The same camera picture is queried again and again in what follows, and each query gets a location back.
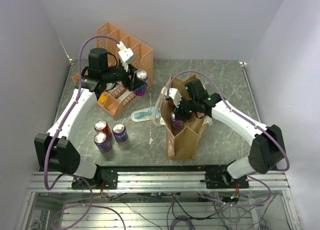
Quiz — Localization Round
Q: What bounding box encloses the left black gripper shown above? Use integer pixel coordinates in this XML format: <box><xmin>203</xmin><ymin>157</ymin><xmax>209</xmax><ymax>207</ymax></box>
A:
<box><xmin>103</xmin><ymin>62</ymin><xmax>148</xmax><ymax>92</ymax></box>

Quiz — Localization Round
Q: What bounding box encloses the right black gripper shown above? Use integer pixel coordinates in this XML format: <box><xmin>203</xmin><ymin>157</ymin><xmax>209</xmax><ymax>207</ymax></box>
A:
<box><xmin>170</xmin><ymin>96</ymin><xmax>198</xmax><ymax>122</ymax></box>

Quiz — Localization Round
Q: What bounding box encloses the purple fanta can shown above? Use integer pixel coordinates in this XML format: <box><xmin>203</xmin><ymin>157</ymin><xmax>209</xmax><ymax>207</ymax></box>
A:
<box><xmin>93</xmin><ymin>132</ymin><xmax>112</xmax><ymax>153</ymax></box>
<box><xmin>112</xmin><ymin>123</ymin><xmax>128</xmax><ymax>143</ymax></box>
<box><xmin>170</xmin><ymin>111</ymin><xmax>184</xmax><ymax>130</ymax></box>
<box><xmin>133</xmin><ymin>69</ymin><xmax>148</xmax><ymax>96</ymax></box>

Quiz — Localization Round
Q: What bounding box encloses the burlap canvas tote bag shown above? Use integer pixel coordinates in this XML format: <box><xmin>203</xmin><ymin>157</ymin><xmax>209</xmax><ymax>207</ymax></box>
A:
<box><xmin>155</xmin><ymin>74</ymin><xmax>212</xmax><ymax>160</ymax></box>

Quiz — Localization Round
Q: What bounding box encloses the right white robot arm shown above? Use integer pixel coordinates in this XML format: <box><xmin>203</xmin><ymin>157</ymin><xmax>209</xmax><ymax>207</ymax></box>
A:
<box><xmin>167</xmin><ymin>78</ymin><xmax>286</xmax><ymax>188</ymax></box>

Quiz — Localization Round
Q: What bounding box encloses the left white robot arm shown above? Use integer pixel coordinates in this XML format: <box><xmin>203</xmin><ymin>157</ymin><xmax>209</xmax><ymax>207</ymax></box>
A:
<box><xmin>34</xmin><ymin>43</ymin><xmax>147</xmax><ymax>189</ymax></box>

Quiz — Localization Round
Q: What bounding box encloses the orange plastic file organizer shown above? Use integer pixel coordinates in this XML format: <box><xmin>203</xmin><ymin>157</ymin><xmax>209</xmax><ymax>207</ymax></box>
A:
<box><xmin>72</xmin><ymin>22</ymin><xmax>154</xmax><ymax>119</ymax></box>

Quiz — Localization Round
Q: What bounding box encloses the blue correction tape package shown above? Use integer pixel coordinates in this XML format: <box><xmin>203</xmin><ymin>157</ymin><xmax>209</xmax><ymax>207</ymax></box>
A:
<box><xmin>130</xmin><ymin>106</ymin><xmax>155</xmax><ymax>123</ymax></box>

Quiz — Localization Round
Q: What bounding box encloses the red cola can back left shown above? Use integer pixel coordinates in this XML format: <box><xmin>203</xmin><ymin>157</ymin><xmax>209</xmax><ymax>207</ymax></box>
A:
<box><xmin>94</xmin><ymin>120</ymin><xmax>112</xmax><ymax>138</ymax></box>

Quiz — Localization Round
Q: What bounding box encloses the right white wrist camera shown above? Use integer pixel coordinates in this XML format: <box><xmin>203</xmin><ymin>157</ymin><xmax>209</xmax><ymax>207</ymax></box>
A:
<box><xmin>165</xmin><ymin>88</ymin><xmax>182</xmax><ymax>108</ymax></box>

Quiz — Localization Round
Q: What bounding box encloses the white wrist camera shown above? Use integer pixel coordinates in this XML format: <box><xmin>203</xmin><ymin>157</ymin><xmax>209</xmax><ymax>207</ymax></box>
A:
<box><xmin>165</xmin><ymin>88</ymin><xmax>182</xmax><ymax>108</ymax></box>
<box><xmin>117</xmin><ymin>41</ymin><xmax>136</xmax><ymax>73</ymax></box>

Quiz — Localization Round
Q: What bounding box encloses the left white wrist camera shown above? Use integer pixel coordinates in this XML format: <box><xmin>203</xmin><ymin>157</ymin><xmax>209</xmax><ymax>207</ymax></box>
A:
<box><xmin>117</xmin><ymin>41</ymin><xmax>136</xmax><ymax>73</ymax></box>

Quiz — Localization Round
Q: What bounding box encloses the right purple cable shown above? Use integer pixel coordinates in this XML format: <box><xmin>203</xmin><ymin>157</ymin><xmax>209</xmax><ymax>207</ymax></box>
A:
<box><xmin>165</xmin><ymin>70</ymin><xmax>291</xmax><ymax>208</ymax></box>

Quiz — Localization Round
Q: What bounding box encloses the purple cable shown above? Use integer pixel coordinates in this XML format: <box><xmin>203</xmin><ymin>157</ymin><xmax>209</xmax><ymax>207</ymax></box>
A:
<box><xmin>165</xmin><ymin>70</ymin><xmax>291</xmax><ymax>208</ymax></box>
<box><xmin>43</xmin><ymin>35</ymin><xmax>123</xmax><ymax>230</ymax></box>

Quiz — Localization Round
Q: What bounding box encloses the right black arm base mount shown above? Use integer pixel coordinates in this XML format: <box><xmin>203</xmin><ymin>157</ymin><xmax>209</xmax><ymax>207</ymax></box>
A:
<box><xmin>200</xmin><ymin>171</ymin><xmax>249</xmax><ymax>189</ymax></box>

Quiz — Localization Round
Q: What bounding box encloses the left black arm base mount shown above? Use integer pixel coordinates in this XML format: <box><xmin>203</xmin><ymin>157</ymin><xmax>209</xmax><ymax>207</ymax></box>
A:
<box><xmin>71</xmin><ymin>170</ymin><xmax>118</xmax><ymax>190</ymax></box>

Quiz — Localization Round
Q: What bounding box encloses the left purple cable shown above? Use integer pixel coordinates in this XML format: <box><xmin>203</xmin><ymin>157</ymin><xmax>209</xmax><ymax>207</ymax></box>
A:
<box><xmin>43</xmin><ymin>35</ymin><xmax>123</xmax><ymax>230</ymax></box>

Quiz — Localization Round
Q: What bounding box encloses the aluminium frame rail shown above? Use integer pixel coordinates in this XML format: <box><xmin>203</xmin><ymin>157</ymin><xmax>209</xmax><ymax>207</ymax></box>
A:
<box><xmin>27</xmin><ymin>169</ymin><xmax>291</xmax><ymax>193</ymax></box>

